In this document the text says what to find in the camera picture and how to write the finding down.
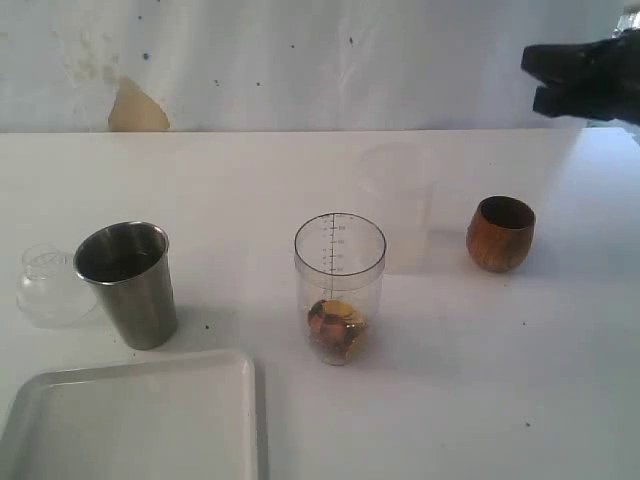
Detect translucent white plastic container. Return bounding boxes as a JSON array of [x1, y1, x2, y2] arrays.
[[358, 142, 437, 275]]

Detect coins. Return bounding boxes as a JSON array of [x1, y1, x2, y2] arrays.
[[307, 299, 368, 366]]

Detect stainless steel cup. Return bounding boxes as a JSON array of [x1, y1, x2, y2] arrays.
[[73, 221, 178, 350]]

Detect clear dome strainer lid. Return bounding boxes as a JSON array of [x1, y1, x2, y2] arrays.
[[16, 244, 97, 329]]

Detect white metal tray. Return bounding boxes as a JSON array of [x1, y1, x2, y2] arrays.
[[1, 350, 258, 479]]

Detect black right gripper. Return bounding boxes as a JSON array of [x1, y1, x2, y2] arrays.
[[520, 37, 639, 126]]

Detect clear plastic shaker cup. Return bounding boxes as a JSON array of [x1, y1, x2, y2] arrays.
[[294, 212, 387, 356]]

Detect brown wooden cup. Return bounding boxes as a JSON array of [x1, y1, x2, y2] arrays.
[[466, 195, 536, 273]]

